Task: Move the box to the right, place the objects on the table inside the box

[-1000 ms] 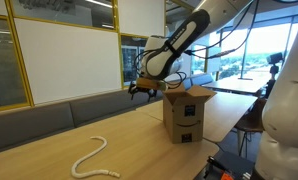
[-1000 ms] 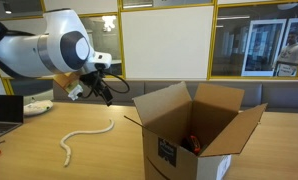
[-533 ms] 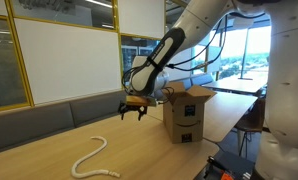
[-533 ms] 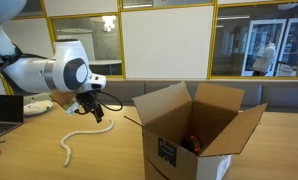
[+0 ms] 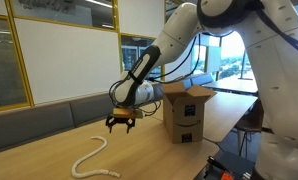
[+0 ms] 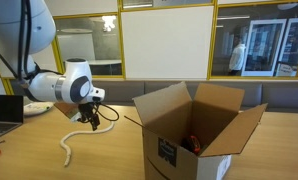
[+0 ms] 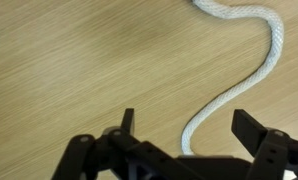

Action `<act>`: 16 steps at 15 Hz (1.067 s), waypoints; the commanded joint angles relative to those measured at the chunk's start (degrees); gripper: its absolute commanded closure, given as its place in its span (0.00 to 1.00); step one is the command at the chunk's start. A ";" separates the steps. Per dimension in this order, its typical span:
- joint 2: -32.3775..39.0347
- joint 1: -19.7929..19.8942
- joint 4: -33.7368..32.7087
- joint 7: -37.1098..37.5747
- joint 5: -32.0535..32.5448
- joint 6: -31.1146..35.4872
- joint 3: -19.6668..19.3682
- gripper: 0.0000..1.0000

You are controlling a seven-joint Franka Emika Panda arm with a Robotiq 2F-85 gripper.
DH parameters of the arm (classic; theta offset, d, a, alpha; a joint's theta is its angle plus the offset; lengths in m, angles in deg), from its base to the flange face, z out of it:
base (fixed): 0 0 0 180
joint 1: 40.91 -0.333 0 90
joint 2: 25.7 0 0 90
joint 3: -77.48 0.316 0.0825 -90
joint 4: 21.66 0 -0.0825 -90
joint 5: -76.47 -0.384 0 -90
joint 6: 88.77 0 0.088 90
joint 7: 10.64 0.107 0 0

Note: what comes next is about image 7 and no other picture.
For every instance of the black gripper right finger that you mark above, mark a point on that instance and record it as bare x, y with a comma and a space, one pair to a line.
272, 146

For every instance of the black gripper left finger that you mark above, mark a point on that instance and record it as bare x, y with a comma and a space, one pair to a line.
89, 153

